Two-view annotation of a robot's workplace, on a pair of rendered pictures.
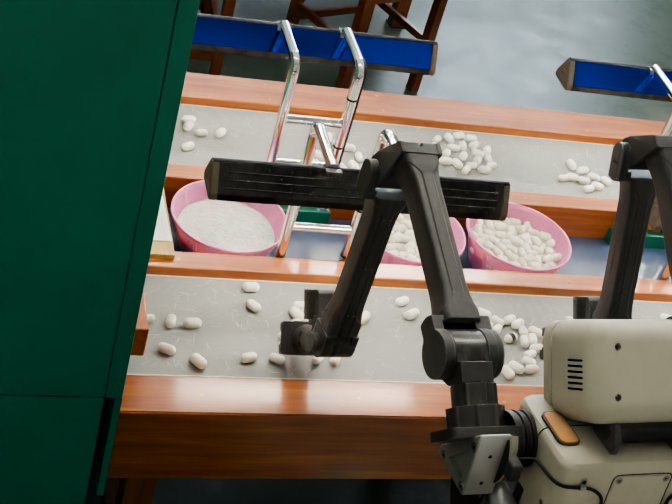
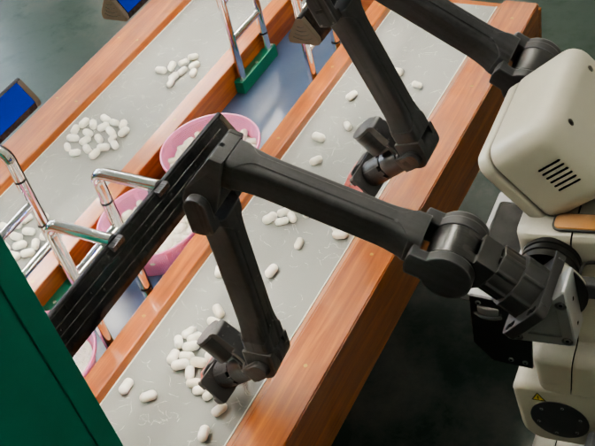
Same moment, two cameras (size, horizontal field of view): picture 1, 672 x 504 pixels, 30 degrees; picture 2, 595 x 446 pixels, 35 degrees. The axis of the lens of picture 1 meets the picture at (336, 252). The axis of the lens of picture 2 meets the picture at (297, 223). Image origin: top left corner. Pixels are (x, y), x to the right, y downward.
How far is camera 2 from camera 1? 0.91 m
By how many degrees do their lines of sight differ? 23
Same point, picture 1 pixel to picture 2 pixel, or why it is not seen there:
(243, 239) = not seen: hidden behind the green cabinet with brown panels
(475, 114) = (64, 104)
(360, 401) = (309, 365)
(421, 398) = (333, 315)
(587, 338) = (549, 140)
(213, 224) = not seen: hidden behind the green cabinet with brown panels
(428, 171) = (255, 157)
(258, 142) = not seen: outside the picture
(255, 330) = (174, 410)
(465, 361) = (479, 256)
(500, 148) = (108, 108)
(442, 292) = (390, 229)
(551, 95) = (25, 55)
